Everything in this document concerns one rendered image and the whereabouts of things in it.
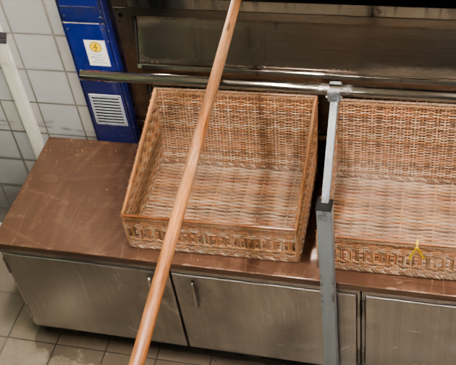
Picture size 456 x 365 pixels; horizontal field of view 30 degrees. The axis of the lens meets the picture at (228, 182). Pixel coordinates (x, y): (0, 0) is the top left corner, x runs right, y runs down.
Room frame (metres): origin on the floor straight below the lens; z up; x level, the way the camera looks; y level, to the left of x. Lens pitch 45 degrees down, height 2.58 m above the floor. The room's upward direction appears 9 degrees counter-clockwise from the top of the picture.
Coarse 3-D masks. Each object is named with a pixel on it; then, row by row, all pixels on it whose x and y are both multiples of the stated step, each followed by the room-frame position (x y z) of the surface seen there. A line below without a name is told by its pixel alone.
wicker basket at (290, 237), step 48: (192, 96) 2.16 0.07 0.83; (240, 96) 2.11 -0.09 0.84; (288, 96) 2.06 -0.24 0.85; (144, 144) 2.03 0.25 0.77; (288, 144) 2.02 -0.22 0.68; (144, 192) 1.94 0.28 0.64; (192, 192) 1.96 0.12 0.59; (240, 192) 1.93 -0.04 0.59; (288, 192) 1.89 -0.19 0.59; (144, 240) 1.76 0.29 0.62; (192, 240) 1.75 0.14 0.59; (240, 240) 1.71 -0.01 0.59; (288, 240) 1.61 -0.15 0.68
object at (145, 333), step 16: (240, 0) 2.11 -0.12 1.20; (224, 32) 1.95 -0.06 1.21; (224, 48) 1.88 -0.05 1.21; (208, 80) 1.76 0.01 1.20; (208, 96) 1.69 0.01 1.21; (208, 112) 1.63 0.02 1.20; (192, 144) 1.52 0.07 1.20; (192, 160) 1.46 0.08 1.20; (192, 176) 1.41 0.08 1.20; (176, 208) 1.31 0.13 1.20; (176, 224) 1.27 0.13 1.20; (176, 240) 1.23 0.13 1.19; (160, 256) 1.18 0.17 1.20; (160, 272) 1.14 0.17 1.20; (160, 288) 1.10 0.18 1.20; (160, 304) 1.07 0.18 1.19; (144, 320) 1.02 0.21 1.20; (144, 336) 0.98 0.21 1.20; (144, 352) 0.95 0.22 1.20
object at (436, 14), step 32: (128, 0) 2.26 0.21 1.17; (160, 0) 2.22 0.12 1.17; (192, 0) 2.19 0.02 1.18; (224, 0) 2.16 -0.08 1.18; (256, 0) 2.13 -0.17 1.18; (288, 0) 2.10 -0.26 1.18; (320, 0) 2.07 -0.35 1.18; (352, 0) 2.05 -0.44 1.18; (384, 0) 2.02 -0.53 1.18; (416, 0) 2.00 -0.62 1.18; (448, 0) 1.97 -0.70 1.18
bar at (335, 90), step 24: (96, 72) 1.91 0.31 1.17; (120, 72) 1.89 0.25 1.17; (336, 96) 1.66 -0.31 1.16; (360, 96) 1.65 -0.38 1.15; (384, 96) 1.63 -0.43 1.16; (408, 96) 1.61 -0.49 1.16; (432, 96) 1.59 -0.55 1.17; (336, 120) 1.63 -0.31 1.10; (336, 312) 1.48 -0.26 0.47; (336, 336) 1.46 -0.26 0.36; (336, 360) 1.45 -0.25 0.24
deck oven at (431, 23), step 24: (120, 0) 2.27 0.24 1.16; (120, 24) 2.28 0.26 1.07; (360, 24) 2.02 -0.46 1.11; (384, 24) 1.99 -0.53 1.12; (408, 24) 1.97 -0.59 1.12; (432, 24) 1.95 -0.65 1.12; (120, 48) 2.29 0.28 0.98; (144, 72) 2.27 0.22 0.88; (168, 72) 2.24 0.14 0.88; (192, 72) 2.21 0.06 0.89; (144, 96) 2.27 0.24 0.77; (144, 120) 2.28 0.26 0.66; (240, 144) 2.16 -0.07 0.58
